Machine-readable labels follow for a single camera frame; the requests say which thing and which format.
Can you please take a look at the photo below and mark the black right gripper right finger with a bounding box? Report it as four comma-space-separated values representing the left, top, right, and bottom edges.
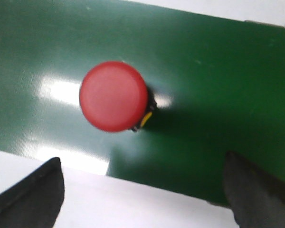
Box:
223, 152, 285, 228

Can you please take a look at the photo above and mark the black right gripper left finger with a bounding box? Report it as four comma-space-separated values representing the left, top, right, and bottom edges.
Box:
0, 157, 65, 228

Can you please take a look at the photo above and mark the red mushroom push button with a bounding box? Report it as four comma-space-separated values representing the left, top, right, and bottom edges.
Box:
79, 61, 157, 133

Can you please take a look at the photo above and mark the green conveyor belt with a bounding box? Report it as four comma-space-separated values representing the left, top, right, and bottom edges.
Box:
0, 0, 285, 205

